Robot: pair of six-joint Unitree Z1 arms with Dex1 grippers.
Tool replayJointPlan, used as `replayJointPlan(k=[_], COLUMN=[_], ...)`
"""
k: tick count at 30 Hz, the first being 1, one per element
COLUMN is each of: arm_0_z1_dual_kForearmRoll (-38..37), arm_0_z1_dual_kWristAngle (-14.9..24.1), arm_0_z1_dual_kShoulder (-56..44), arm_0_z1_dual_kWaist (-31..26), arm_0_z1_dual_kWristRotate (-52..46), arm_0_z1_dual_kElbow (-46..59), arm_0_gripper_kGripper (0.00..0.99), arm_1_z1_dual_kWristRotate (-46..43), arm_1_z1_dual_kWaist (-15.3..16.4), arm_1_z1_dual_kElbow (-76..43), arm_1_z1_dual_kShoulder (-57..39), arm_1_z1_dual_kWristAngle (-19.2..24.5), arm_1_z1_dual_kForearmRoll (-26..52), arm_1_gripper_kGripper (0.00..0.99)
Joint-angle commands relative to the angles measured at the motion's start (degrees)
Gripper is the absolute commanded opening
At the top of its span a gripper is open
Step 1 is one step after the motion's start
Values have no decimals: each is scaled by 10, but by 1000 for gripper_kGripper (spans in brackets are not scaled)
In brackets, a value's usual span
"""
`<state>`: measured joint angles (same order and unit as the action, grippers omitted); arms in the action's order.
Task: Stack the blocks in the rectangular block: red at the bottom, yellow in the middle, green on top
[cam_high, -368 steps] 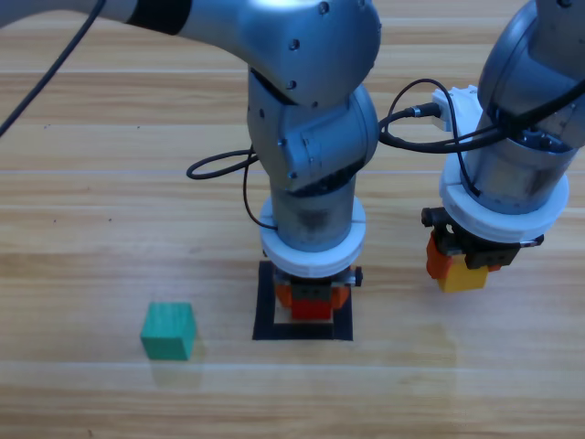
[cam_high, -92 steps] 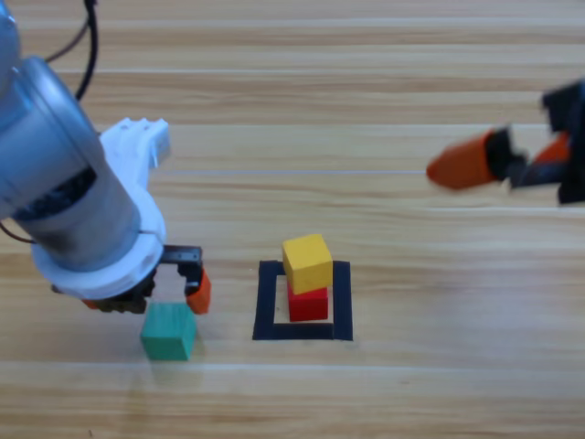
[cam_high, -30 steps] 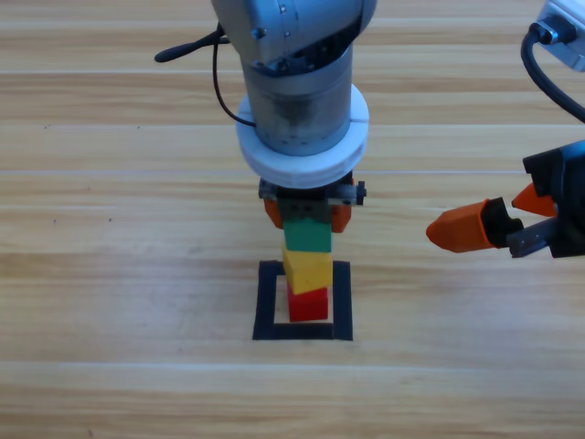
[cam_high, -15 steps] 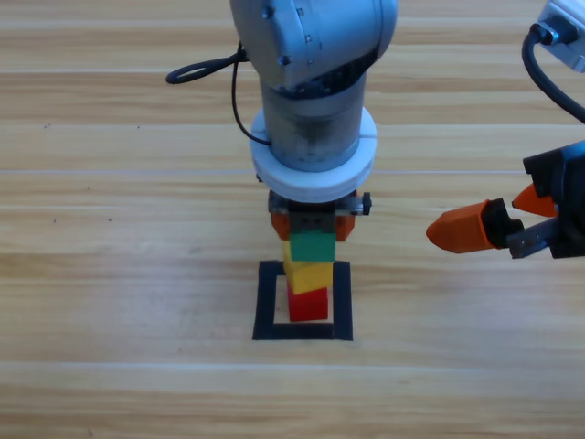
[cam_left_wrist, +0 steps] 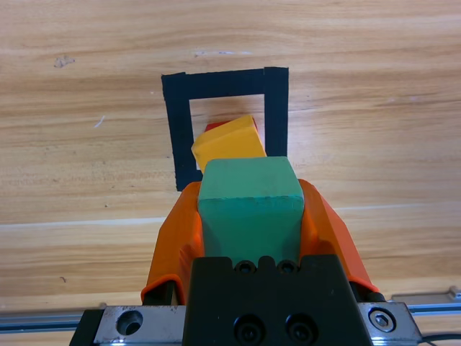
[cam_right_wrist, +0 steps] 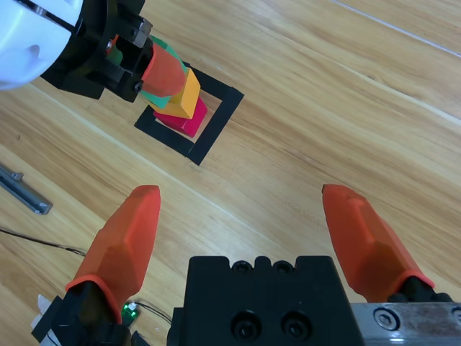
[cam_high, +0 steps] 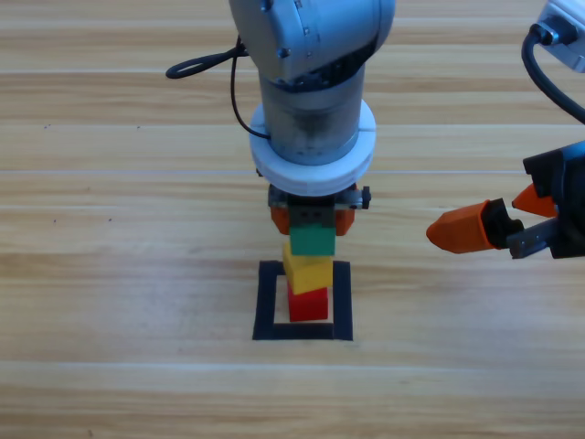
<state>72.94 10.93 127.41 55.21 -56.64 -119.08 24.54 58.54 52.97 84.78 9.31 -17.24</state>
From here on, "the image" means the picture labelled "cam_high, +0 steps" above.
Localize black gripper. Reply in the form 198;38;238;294
425;140;585;261
267;182;372;238

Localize green wooden block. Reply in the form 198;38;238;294
290;223;337;257

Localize yellow wooden block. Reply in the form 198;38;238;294
282;241;335;296

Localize red wooden block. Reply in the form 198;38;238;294
286;278;330;323

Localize black tape square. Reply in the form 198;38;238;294
251;259;354;342

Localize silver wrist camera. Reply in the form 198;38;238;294
537;0;585;74

